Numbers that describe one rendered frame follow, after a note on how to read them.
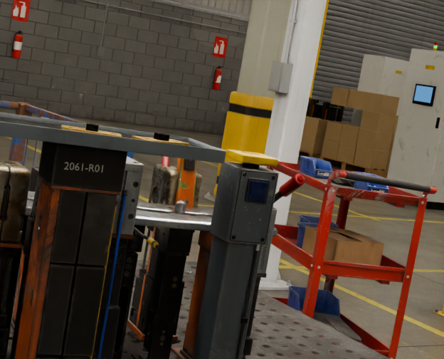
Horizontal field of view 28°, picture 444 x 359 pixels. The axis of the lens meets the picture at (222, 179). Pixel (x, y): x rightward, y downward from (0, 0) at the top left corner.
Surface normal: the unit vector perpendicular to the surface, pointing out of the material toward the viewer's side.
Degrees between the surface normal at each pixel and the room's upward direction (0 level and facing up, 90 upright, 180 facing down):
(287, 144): 90
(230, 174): 90
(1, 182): 90
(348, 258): 90
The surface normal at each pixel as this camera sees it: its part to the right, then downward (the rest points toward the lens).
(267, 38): 0.53, 0.19
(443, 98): -0.82, -0.07
